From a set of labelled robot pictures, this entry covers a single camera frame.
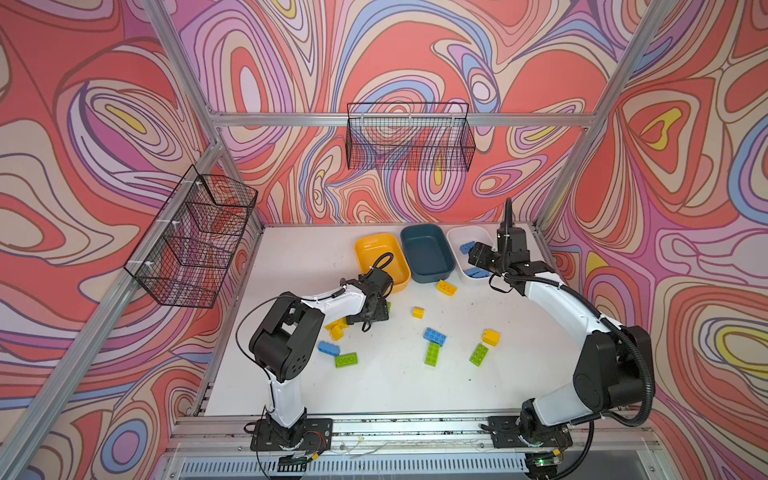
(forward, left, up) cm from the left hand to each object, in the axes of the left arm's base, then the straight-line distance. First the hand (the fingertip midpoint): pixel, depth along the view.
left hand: (376, 313), depth 95 cm
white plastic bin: (+31, -32, +4) cm, 44 cm away
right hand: (+10, -32, +16) cm, 37 cm away
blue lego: (+14, -35, +4) cm, 37 cm away
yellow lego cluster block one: (-6, +12, +2) cm, 14 cm away
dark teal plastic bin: (+24, -19, +2) cm, 31 cm away
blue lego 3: (-12, +14, +2) cm, 19 cm away
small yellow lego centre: (-1, -13, +1) cm, 14 cm away
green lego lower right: (-14, -30, 0) cm, 33 cm away
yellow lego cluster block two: (-8, +12, 0) cm, 15 cm away
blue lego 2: (-9, -18, +2) cm, 20 cm away
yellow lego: (-9, -35, +2) cm, 36 cm away
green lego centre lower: (-14, -17, +2) cm, 22 cm away
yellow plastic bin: (+23, +4, +6) cm, 24 cm away
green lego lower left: (-15, +9, 0) cm, 17 cm away
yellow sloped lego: (+8, -24, +2) cm, 25 cm away
